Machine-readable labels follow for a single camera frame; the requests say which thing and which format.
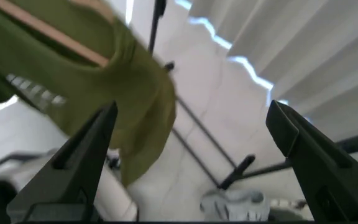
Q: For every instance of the pink clothes hanger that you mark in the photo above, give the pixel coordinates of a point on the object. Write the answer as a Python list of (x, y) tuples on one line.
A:
[(57, 37)]

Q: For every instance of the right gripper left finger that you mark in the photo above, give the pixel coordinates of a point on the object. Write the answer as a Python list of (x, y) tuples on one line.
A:
[(51, 193)]

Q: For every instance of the pale grey shorts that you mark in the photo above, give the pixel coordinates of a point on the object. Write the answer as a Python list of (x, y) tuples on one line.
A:
[(235, 205)]

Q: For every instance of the black clothes rack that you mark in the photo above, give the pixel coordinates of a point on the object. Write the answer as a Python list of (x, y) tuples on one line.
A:
[(204, 133)]

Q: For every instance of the green garment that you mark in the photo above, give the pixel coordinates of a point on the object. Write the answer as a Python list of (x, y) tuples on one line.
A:
[(129, 87)]

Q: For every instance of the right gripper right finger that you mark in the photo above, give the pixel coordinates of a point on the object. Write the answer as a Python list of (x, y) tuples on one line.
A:
[(346, 189)]

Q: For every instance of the white curtain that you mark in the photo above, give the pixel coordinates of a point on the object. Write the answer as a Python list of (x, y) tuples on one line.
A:
[(322, 46)]

